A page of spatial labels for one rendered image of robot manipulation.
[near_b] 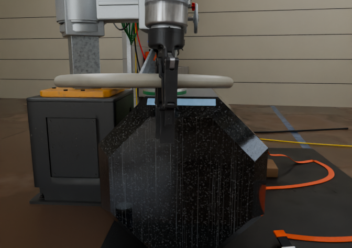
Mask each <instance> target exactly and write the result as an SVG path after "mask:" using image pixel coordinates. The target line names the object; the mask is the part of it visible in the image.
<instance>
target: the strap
mask: <svg viewBox="0 0 352 248"><path fill-rule="evenodd" d="M268 154H269V152H268ZM269 155H272V156H286V155H283V154H269ZM286 157H288V156H286ZM288 158H289V159H291V158H290V157H288ZM291 160H292V159H291ZM295 162H297V163H308V162H315V163H317V164H320V165H322V166H323V167H325V168H326V169H327V170H328V176H326V177H325V178H323V179H320V180H318V181H314V182H309V183H303V184H296V185H286V186H270V187H266V189H285V188H296V187H303V186H310V185H315V184H320V183H323V182H326V181H329V180H330V179H332V178H333V177H334V171H333V170H332V169H331V168H330V167H329V166H327V165H325V164H323V163H321V162H319V161H317V160H307V161H299V162H298V161H295ZM286 235H287V238H288V239H296V240H304V241H316V242H352V236H340V237H322V236H306V235H296V234H287V233H286Z"/></svg>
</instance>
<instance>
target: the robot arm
mask: <svg viewBox="0 0 352 248"><path fill-rule="evenodd" d="M188 1H189V0H145V26H146V27H147V28H149V29H148V47H149V48H151V49H157V50H158V57H157V58H155V73H156V74H159V77H160V78H161V88H155V105H156V139H160V143H161V144H162V143H174V119H175V108H177V106H178V105H177V91H178V65H179V58H175V52H174V51H175V50H180V49H182V48H183V47H184V30H183V29H185V28H186V27H187V26H188V7H189V3H188Z"/></svg>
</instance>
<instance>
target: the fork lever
mask: <svg viewBox="0 0 352 248"><path fill-rule="evenodd" d="M174 52H175V58H176V57H177V53H178V52H179V50H175V51H174ZM155 55H156V52H155V50H154V49H151V50H150V52H149V54H148V56H147V58H146V60H145V62H144V64H143V66H142V68H141V70H140V73H155V61H153V60H154V57H155ZM138 89H155V88H138Z"/></svg>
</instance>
